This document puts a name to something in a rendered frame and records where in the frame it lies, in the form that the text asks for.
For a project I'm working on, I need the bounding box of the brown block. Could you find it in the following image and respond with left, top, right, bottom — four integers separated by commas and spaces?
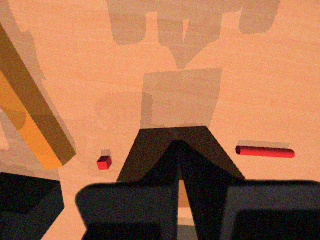
116, 126, 246, 207

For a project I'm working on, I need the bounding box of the tan flat board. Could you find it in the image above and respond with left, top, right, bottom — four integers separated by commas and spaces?
177, 224, 198, 240

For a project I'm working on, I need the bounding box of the red cylinder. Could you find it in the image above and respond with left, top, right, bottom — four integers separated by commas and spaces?
235, 145, 295, 158

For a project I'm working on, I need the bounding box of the orange long rectangular bar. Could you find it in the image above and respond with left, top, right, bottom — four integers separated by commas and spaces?
0, 23, 76, 170

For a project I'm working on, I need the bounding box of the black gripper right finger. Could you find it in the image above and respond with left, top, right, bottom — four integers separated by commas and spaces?
178, 140, 320, 240

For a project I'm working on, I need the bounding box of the red square block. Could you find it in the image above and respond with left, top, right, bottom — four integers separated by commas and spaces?
96, 156, 112, 170

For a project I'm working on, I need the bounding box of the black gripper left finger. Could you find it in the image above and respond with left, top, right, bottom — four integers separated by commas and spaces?
75, 140, 179, 240

